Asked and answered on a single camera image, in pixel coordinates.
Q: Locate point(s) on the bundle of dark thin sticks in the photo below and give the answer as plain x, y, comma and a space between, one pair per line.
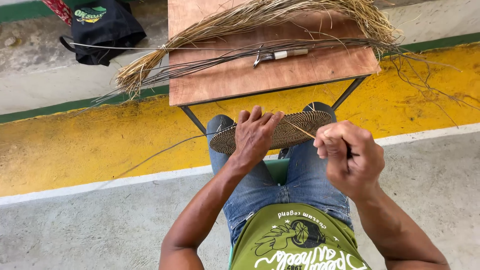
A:
337, 44

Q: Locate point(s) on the green chair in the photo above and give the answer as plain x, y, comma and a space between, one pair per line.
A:
277, 171

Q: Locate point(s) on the red patterned cloth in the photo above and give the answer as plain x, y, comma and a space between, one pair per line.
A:
60, 9

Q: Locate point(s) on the oval woven basket base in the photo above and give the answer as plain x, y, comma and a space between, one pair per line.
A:
300, 127

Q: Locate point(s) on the person's left hand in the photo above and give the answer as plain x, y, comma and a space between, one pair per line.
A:
252, 138

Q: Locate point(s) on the person's green printed shirt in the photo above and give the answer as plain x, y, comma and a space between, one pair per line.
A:
292, 240

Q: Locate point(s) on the pale straw strand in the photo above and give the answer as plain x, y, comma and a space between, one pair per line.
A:
302, 131

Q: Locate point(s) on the wooden table with metal legs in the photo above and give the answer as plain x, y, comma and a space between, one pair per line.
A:
270, 80

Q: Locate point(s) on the black bag with printed logo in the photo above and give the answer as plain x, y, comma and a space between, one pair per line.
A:
105, 33

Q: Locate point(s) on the bundle of pale straw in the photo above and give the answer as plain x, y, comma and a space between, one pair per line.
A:
240, 18

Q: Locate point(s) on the person's blue jeans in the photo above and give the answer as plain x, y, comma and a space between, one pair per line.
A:
311, 183

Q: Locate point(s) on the person's right fingers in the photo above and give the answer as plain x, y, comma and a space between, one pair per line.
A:
325, 141

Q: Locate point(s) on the person's right hand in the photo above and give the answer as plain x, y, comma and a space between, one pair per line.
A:
356, 161

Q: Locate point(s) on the long dark fibre strand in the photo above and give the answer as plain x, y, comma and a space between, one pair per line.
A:
168, 147

